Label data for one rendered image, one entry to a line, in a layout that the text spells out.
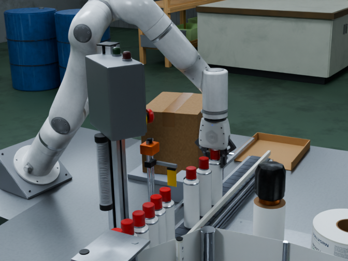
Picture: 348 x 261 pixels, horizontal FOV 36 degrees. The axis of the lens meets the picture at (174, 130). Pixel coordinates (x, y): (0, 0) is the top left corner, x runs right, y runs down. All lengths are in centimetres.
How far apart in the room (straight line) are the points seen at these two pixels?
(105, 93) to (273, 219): 57
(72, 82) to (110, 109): 55
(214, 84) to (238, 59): 583
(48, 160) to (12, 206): 22
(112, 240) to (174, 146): 102
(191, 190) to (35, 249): 54
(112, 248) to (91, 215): 82
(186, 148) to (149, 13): 69
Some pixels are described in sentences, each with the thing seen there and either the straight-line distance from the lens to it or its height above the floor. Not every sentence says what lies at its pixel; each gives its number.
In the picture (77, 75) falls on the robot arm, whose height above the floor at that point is 134.
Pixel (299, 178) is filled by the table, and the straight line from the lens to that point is 228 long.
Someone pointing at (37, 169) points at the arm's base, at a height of 93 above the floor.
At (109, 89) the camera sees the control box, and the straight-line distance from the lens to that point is 131.
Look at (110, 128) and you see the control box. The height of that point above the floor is 132.
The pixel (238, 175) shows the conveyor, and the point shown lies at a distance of 215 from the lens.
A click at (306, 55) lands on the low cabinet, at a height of 37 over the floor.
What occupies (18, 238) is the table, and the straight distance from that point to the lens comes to 191.
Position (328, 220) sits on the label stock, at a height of 102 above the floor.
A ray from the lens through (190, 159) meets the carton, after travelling 217.
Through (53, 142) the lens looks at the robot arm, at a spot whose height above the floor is 106.
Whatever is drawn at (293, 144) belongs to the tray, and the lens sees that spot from 263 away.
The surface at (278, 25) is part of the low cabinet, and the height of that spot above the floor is 72.
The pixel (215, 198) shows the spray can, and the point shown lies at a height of 91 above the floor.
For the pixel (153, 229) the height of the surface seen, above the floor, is 102.
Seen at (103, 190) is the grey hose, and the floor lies 113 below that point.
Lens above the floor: 175
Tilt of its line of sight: 19 degrees down
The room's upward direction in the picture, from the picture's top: 1 degrees counter-clockwise
